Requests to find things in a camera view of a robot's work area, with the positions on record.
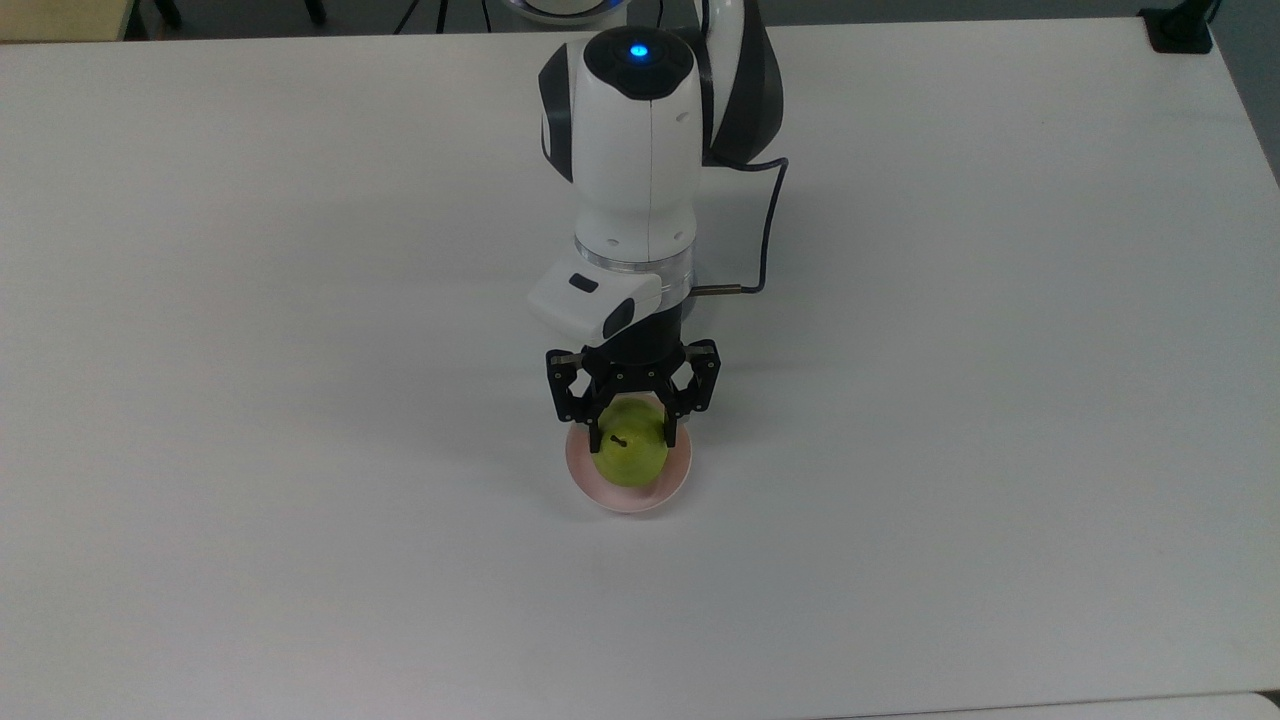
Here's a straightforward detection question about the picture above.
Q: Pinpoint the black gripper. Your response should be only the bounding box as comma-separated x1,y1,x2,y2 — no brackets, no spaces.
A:
545,305,722,452

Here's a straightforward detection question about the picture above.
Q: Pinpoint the green pear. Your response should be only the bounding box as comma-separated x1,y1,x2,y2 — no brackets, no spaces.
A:
592,398,669,489

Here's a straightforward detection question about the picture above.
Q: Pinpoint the pink plate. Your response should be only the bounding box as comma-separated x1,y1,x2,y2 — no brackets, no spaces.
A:
565,396,693,515

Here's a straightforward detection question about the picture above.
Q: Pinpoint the black table clamp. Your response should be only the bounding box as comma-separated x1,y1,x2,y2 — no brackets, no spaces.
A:
1139,0,1223,54

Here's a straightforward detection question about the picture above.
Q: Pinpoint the beige board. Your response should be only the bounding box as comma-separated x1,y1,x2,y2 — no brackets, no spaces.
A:
0,0,137,43

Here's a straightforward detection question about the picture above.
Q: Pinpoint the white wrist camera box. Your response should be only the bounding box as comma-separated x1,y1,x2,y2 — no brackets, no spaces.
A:
527,255,664,344

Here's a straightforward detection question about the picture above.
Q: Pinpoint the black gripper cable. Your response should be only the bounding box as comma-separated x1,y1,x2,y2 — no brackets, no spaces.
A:
690,155,791,298

